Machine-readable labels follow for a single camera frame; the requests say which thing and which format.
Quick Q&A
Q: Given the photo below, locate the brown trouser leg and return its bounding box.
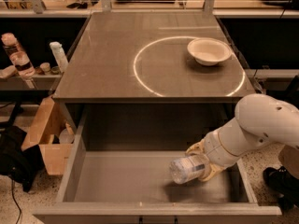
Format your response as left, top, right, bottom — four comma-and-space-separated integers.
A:
278, 146, 299, 179

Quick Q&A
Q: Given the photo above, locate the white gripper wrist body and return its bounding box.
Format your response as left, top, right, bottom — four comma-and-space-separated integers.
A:
204, 129, 239, 168

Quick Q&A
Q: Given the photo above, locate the white paper bowl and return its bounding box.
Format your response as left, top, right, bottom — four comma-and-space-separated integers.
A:
187, 37, 232, 66

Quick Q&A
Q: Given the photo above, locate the black shoe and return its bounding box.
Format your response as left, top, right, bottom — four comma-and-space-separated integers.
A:
263, 166, 299, 212

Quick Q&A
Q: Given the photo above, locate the wooden box on floor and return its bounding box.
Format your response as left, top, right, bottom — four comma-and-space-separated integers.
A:
21, 97, 73, 175

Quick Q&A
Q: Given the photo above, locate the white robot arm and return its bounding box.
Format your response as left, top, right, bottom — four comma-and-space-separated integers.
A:
186, 94, 299, 181

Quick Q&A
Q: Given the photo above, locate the small jar on shelf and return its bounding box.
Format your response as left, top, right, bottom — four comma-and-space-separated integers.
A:
40, 63, 50, 74

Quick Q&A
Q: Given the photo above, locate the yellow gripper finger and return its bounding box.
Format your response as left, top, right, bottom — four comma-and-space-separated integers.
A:
185, 139, 205, 155
199, 163, 225, 182

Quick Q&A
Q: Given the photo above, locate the white bottle on shelf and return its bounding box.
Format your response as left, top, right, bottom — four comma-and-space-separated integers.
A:
50, 41, 68, 73

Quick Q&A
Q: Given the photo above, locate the pale object on shelf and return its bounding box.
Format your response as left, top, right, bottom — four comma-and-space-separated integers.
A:
0, 65, 17, 79

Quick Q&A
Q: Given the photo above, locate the black bag on floor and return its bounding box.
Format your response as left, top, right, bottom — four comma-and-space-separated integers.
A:
0, 126, 45, 192

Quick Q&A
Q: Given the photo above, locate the open grey top drawer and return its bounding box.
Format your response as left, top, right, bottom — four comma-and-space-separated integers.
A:
34, 104, 280, 224

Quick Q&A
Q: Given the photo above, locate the clear blue plastic bottle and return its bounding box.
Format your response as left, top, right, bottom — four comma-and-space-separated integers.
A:
169, 154, 211, 184

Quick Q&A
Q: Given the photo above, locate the red labelled bottle on shelf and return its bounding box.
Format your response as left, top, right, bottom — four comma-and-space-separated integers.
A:
1, 33, 35, 77

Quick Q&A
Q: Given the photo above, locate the grey drawer cabinet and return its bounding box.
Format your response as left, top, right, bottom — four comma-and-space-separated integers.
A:
54, 12, 254, 151

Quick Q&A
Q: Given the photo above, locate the black cable on floor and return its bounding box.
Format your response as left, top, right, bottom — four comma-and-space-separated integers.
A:
10, 179, 23, 224

